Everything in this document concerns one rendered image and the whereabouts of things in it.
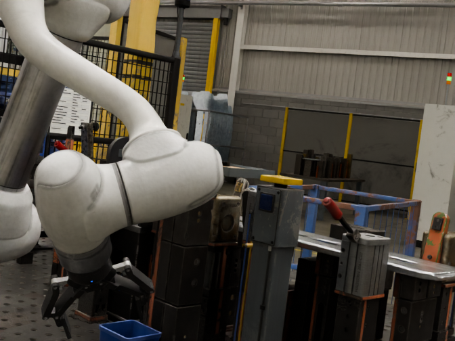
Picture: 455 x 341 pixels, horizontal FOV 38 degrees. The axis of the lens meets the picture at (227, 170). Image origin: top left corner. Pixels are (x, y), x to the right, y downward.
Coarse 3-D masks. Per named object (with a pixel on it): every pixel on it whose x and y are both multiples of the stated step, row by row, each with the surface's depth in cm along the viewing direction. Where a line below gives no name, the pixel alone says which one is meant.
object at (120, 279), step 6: (114, 276) 117; (120, 276) 118; (102, 282) 114; (108, 282) 115; (114, 282) 116; (120, 282) 117; (126, 282) 119; (132, 282) 120; (114, 288) 116; (120, 288) 117; (126, 288) 118; (132, 288) 119; (138, 288) 120; (132, 294) 120; (138, 294) 120; (144, 294) 121; (144, 300) 121
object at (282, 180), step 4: (264, 176) 128; (268, 176) 128; (272, 176) 128; (276, 176) 130; (280, 176) 132; (264, 180) 128; (268, 180) 127; (272, 180) 127; (276, 180) 126; (280, 180) 125; (284, 180) 125; (288, 180) 126; (292, 180) 127; (296, 180) 128; (300, 180) 128; (276, 184) 128; (280, 184) 128; (284, 184) 125; (288, 184) 126; (292, 184) 127; (296, 184) 128; (300, 184) 129
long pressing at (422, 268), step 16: (240, 224) 175; (304, 240) 159; (320, 240) 165; (336, 240) 166; (336, 256) 148; (400, 256) 152; (400, 272) 137; (416, 272) 134; (432, 272) 136; (448, 272) 139
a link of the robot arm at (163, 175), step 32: (0, 0) 117; (32, 0) 118; (32, 32) 114; (32, 64) 115; (64, 64) 112; (96, 96) 111; (128, 96) 109; (128, 128) 109; (160, 128) 105; (128, 160) 102; (160, 160) 101; (192, 160) 101; (128, 192) 99; (160, 192) 99; (192, 192) 101
